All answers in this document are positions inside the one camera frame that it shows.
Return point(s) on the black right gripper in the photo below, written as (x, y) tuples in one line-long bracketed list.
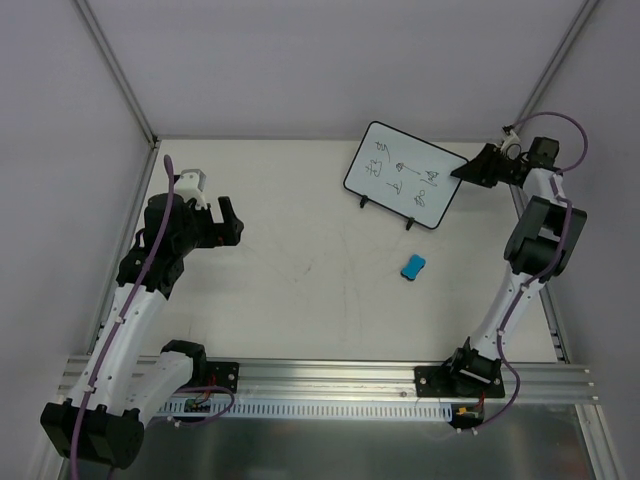
[(498, 167)]

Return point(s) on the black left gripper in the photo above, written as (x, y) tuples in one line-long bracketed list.
[(220, 228)]

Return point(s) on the small white whiteboard black frame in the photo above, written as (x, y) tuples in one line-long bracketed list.
[(404, 174)]

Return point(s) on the blue whiteboard eraser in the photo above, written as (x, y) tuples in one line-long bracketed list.
[(413, 267)]

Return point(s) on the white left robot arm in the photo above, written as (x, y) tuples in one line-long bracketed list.
[(104, 416)]

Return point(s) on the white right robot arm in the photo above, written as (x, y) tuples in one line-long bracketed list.
[(538, 250)]

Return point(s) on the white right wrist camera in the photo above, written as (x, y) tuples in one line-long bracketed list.
[(510, 146)]

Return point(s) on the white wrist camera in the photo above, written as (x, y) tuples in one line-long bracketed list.
[(510, 146), (190, 185)]

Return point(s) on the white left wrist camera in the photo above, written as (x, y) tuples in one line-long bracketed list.
[(190, 185)]

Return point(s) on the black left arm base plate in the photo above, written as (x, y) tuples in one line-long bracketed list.
[(222, 374)]

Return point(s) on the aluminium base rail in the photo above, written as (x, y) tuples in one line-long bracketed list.
[(540, 383)]

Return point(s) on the right aluminium frame post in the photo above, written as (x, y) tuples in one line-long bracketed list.
[(558, 56)]

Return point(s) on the aluminium frame post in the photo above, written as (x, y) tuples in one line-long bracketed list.
[(558, 56), (96, 32)]

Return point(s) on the white slotted cable duct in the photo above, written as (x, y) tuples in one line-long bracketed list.
[(403, 410)]

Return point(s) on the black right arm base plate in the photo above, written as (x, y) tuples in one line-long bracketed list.
[(438, 381)]

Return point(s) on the left aluminium frame post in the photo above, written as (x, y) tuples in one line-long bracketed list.
[(96, 32)]

